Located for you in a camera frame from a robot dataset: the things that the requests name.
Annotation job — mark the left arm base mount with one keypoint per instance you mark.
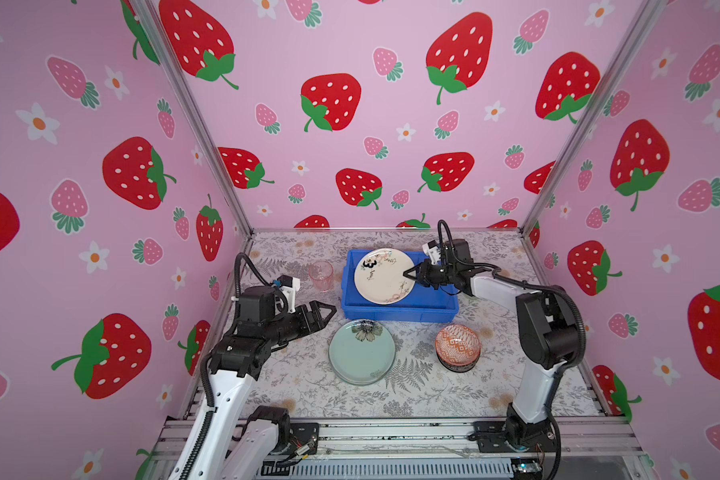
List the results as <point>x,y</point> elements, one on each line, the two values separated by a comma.
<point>300,436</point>

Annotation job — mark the white floral plate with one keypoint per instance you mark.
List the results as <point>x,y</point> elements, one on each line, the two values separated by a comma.
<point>379,276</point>

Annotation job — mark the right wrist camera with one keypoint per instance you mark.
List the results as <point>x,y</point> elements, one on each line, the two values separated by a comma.
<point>437,252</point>

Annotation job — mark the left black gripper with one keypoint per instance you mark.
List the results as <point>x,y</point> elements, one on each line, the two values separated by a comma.
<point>299,315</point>

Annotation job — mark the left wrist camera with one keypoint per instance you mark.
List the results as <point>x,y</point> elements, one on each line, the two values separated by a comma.
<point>289,286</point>

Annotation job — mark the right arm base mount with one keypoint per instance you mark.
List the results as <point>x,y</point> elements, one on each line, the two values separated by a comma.
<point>510,437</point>

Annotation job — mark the aluminium front rail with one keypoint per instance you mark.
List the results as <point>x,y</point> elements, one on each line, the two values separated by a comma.
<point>437,448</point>

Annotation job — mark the mint green flower plate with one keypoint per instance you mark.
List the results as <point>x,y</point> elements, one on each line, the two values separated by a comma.
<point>361,352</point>

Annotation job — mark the pink translucent cup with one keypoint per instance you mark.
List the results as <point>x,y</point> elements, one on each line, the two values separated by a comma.
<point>321,274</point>

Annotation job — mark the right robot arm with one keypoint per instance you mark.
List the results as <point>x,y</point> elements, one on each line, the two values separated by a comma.
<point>550,328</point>

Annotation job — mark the red patterned bowl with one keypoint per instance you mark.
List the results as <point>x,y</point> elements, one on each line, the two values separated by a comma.
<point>458,348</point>

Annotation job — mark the green translucent cup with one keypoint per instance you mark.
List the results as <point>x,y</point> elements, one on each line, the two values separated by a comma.
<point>470,273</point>

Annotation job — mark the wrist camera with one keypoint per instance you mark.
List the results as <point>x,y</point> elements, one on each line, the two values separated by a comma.
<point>289,286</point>
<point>437,252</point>

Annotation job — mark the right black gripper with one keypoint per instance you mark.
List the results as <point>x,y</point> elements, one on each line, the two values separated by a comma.
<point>423,275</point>

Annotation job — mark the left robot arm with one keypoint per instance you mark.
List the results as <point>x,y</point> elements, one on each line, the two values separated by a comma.
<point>207,453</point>

